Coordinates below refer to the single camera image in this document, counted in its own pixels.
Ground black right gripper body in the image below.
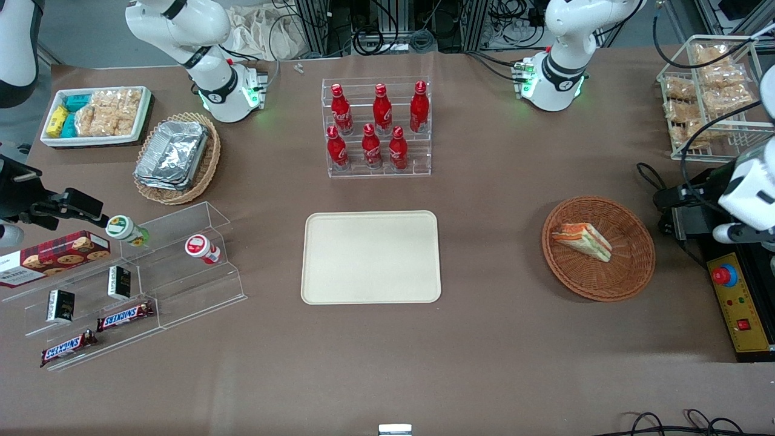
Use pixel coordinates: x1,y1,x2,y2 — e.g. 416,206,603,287
0,154,44,226

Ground triangular sandwich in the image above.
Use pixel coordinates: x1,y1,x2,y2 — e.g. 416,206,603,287
550,222,613,263

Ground light oval wicker basket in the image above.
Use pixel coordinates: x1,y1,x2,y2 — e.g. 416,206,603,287
133,111,222,206

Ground brown wicker basket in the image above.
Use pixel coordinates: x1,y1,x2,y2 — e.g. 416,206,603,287
541,195,656,303

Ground beige plastic tray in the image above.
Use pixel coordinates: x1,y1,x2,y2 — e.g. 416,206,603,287
301,210,442,305

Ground green lidded small bottle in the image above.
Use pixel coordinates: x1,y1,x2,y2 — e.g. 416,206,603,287
105,215,150,248

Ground red cookie box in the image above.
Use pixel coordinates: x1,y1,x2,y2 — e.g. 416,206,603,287
0,230,112,289

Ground black countertop appliance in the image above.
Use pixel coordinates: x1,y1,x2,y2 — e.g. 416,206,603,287
653,166,736,258

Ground white rectangular snack bin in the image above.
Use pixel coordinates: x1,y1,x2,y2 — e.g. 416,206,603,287
40,85,153,148

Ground bagged fried snack pack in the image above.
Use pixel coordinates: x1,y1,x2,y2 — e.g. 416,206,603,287
693,42,731,68
705,84,755,117
664,77,698,102
699,63,747,89
671,120,727,150
664,99,703,123

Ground yellow snack packet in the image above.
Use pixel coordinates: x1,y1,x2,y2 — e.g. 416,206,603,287
46,105,70,139

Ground bagged rice cracker pack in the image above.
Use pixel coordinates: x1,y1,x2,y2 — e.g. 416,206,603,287
90,88,143,116
75,106,135,137

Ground small black box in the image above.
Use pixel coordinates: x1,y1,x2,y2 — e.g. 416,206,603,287
108,265,132,301
47,289,76,323

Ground stack of foil trays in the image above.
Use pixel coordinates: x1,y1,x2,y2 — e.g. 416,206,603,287
135,120,209,191

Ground snickers chocolate bar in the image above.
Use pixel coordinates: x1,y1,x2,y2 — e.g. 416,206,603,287
40,330,98,368
96,301,155,332

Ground red lidded small bottle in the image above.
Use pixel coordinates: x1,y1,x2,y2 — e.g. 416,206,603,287
185,234,222,266

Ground clear acrylic step shelf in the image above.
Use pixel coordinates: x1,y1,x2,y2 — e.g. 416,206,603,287
0,201,248,372

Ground yellow black control box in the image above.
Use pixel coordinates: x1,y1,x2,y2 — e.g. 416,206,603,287
706,252,775,363

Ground cream cloth bag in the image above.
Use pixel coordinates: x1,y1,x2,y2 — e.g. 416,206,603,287
232,4,307,62

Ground red cola bottle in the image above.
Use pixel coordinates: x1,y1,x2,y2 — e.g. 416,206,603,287
388,125,409,171
330,83,354,136
361,123,383,170
326,125,350,171
372,83,393,136
409,80,430,134

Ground clear acrylic bottle rack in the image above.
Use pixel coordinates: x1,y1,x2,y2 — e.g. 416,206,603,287
321,76,432,179

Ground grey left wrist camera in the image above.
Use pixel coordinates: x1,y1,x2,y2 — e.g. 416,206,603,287
713,222,775,251

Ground white wire rack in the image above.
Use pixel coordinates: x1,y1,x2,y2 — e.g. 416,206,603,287
656,35,775,163

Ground black appliance power cable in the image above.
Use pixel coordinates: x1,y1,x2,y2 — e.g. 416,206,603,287
635,162,688,243

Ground black looped floor cable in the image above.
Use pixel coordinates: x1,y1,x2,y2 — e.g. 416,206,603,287
605,409,753,436

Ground aluminium frame post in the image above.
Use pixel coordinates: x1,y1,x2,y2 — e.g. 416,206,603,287
294,0,331,59
463,0,492,53

